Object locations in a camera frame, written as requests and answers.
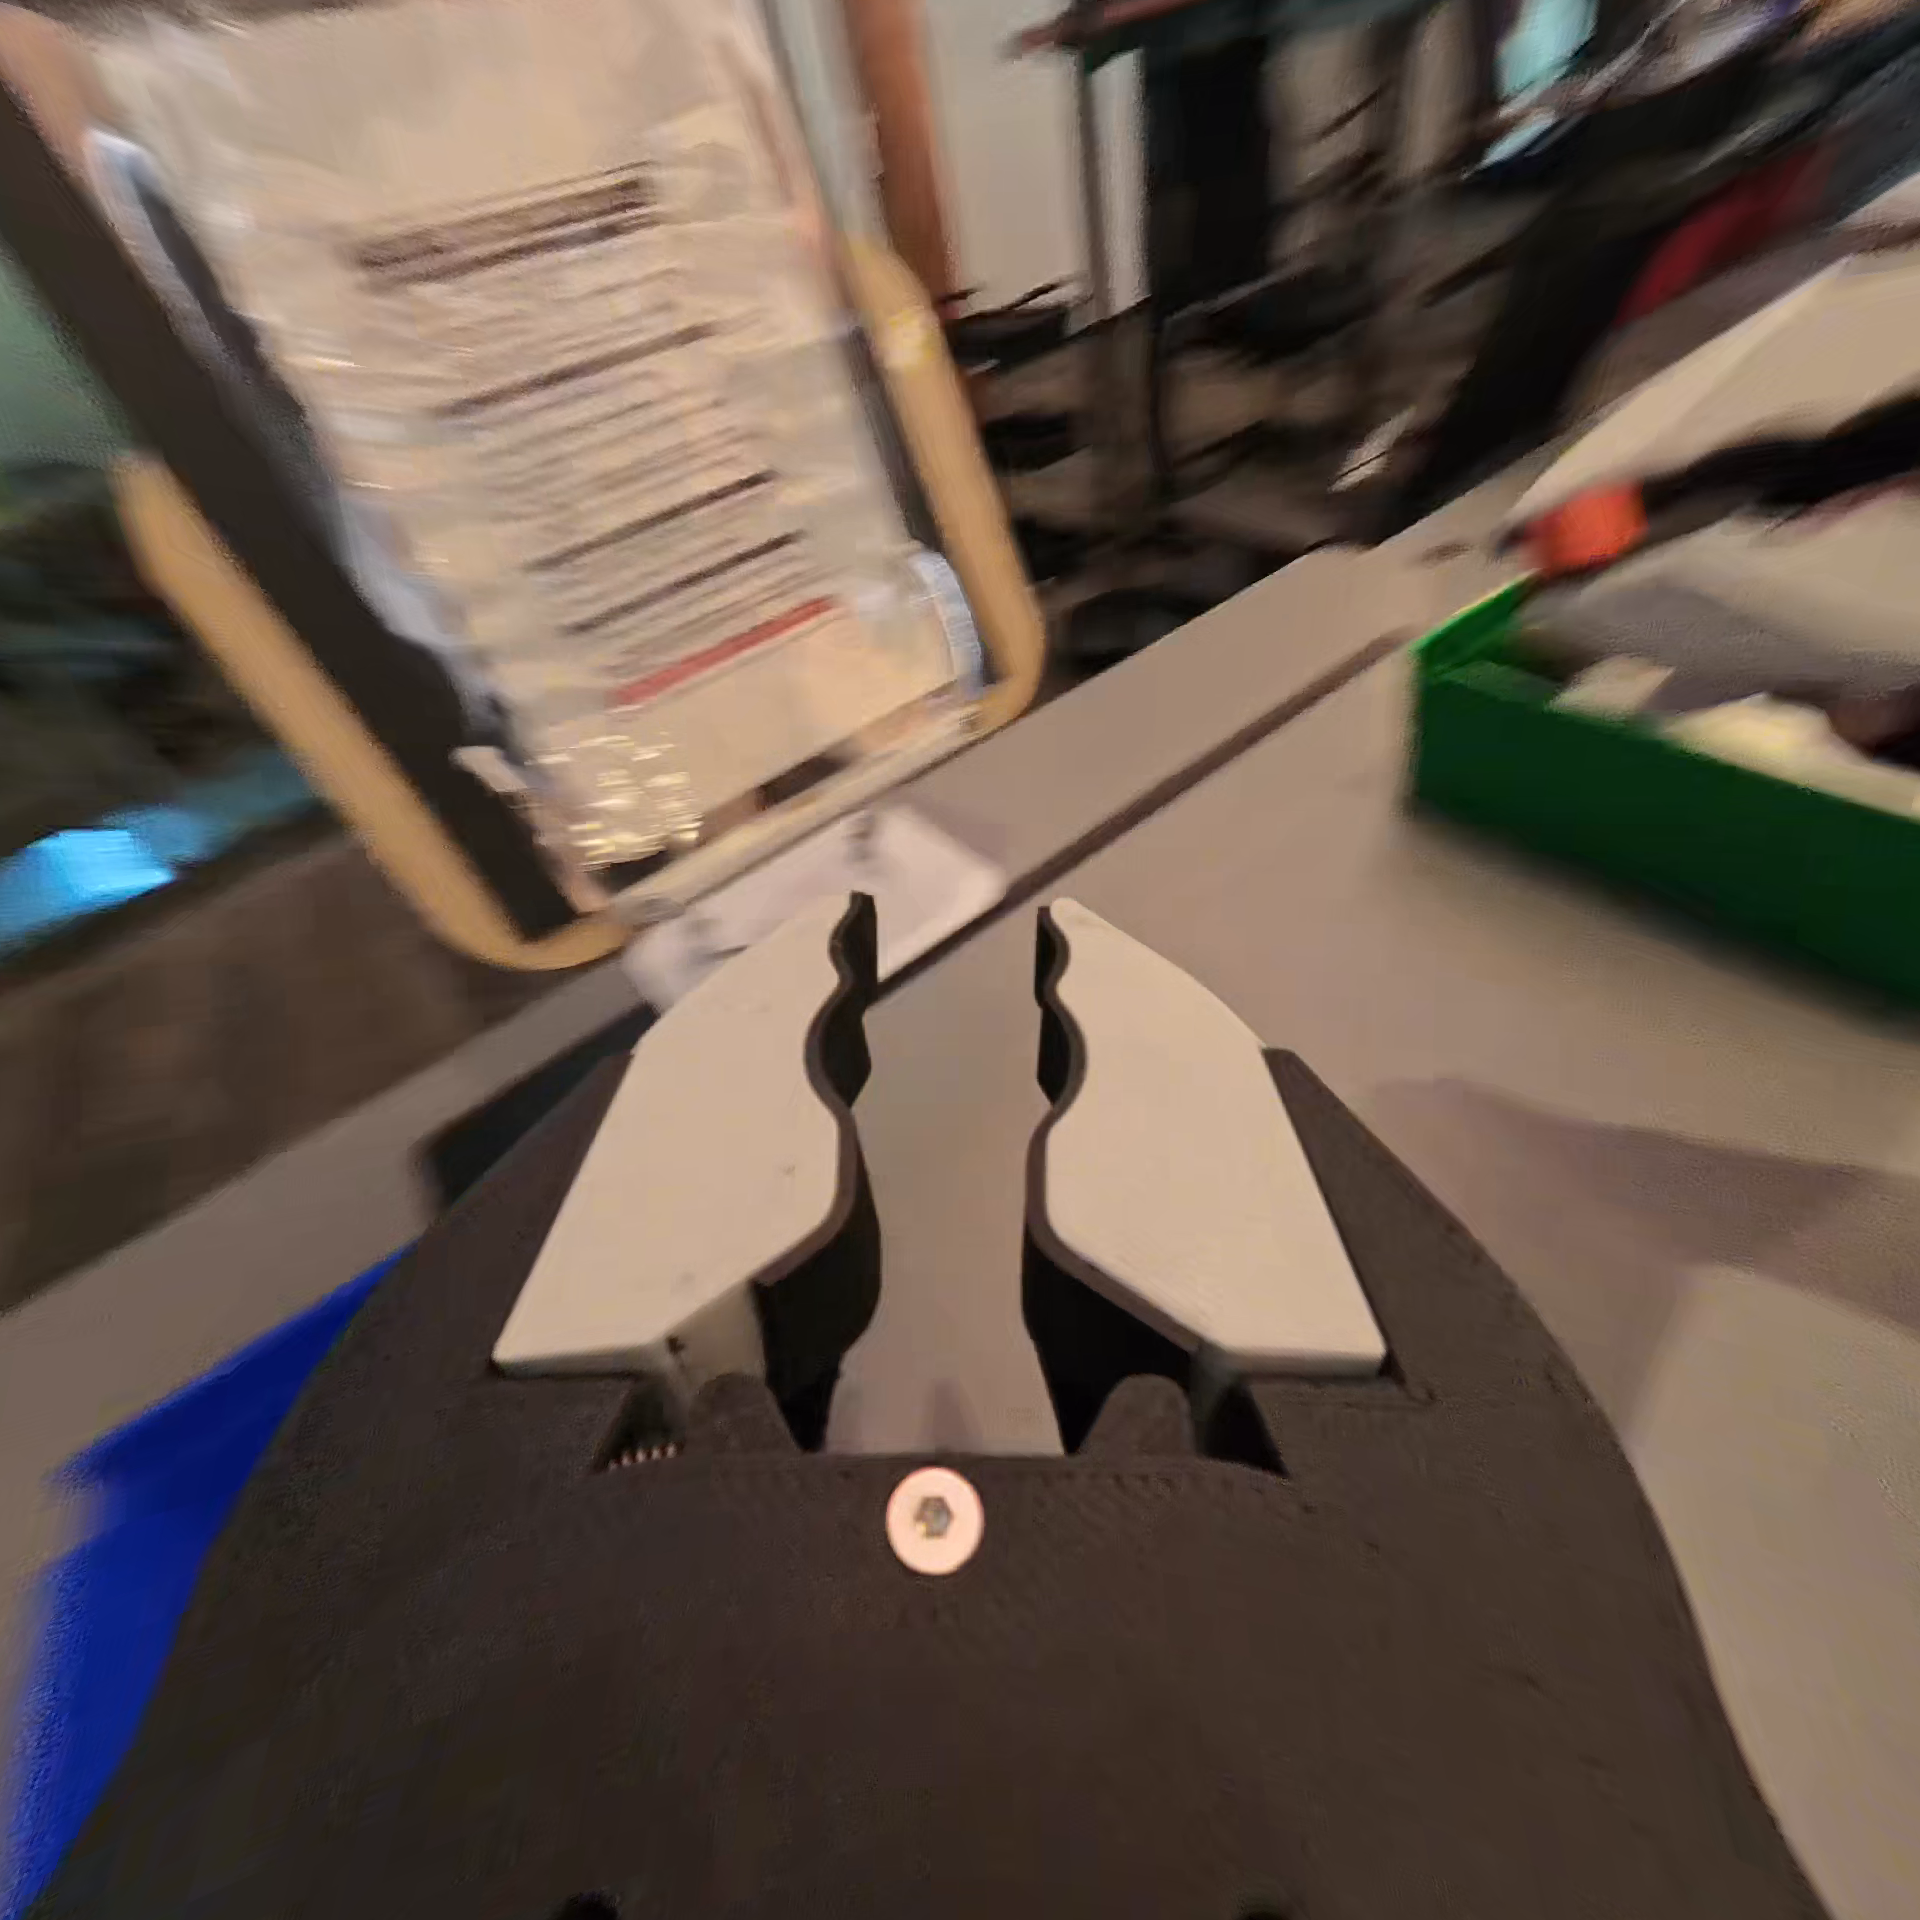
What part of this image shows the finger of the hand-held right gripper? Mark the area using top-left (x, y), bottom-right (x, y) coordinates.
top-left (1500, 246), bottom-right (1920, 527)

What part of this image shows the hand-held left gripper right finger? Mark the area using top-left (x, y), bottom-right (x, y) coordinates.
top-left (1027, 897), bottom-right (1390, 1382)

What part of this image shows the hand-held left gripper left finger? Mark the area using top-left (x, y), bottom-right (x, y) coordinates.
top-left (492, 892), bottom-right (883, 1394)

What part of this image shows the green plastic bin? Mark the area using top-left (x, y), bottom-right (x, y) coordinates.
top-left (1408, 575), bottom-right (1920, 1004)

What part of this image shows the dark cluttered rack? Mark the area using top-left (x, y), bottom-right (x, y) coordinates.
top-left (960, 0), bottom-right (1920, 677)

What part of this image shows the blue plastic bin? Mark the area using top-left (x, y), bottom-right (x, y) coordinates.
top-left (0, 1242), bottom-right (418, 1920)

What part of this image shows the tan framed document stand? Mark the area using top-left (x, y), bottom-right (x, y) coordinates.
top-left (0, 0), bottom-right (1047, 973)

